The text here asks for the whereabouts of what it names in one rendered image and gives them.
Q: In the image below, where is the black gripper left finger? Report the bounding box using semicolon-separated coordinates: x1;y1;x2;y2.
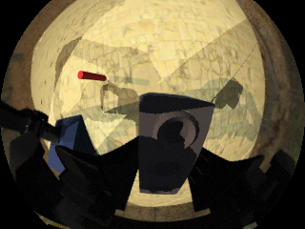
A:
54;137;138;211

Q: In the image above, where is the dark red peg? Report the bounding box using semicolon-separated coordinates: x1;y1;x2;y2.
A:
77;70;107;81

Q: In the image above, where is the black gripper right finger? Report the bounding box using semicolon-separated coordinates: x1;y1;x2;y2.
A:
188;148;264;213

